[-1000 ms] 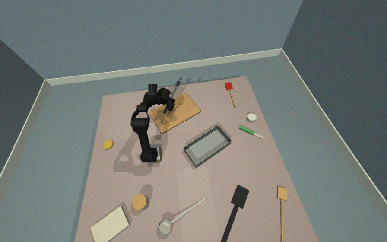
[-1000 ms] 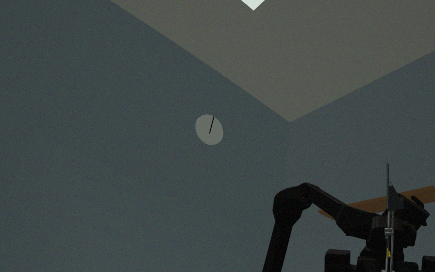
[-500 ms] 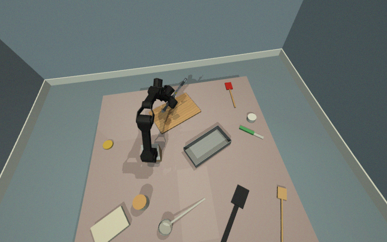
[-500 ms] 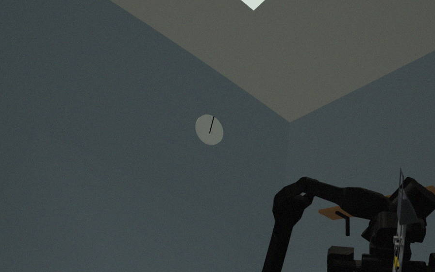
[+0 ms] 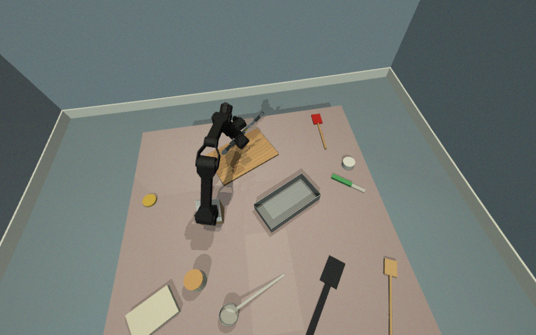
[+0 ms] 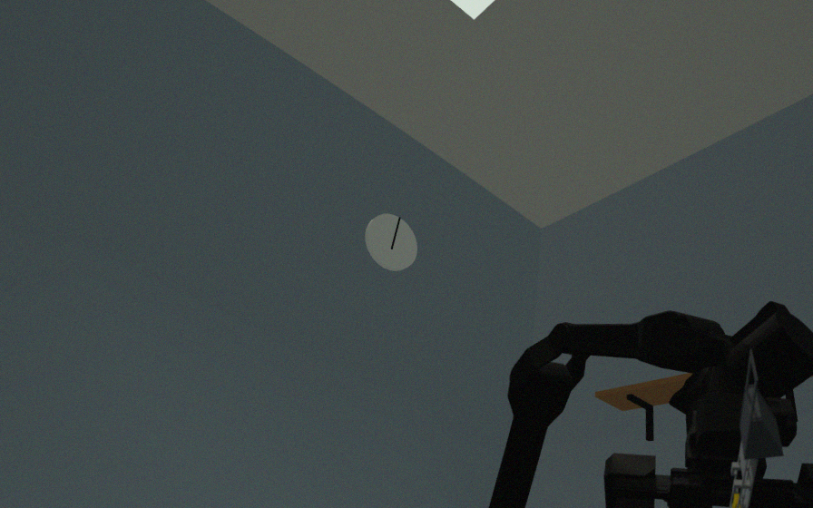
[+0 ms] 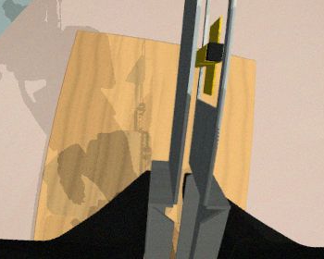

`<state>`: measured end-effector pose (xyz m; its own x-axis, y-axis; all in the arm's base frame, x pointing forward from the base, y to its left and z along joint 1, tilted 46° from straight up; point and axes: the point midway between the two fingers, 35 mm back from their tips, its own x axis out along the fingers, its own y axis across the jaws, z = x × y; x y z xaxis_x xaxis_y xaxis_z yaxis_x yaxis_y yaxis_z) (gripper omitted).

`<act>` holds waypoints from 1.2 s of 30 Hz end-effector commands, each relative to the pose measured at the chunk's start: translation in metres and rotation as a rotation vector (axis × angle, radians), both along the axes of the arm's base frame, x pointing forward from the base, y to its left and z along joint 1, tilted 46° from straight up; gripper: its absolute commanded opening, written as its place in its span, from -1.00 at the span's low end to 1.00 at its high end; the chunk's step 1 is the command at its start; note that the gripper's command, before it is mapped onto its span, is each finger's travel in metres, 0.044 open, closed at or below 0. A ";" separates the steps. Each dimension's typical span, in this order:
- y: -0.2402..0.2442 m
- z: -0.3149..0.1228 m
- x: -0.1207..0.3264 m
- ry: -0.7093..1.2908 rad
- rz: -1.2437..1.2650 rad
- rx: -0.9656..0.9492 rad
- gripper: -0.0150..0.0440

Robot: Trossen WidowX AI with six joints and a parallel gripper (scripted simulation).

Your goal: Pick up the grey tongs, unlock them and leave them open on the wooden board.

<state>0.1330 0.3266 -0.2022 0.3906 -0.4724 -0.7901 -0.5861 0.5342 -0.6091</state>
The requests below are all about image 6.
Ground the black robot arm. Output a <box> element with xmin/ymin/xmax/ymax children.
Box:
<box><xmin>489</xmin><ymin>301</ymin><xmax>813</xmax><ymax>508</ymax></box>

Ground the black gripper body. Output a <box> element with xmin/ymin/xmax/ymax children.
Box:
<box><xmin>603</xmin><ymin>453</ymin><xmax>813</xmax><ymax>508</ymax></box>

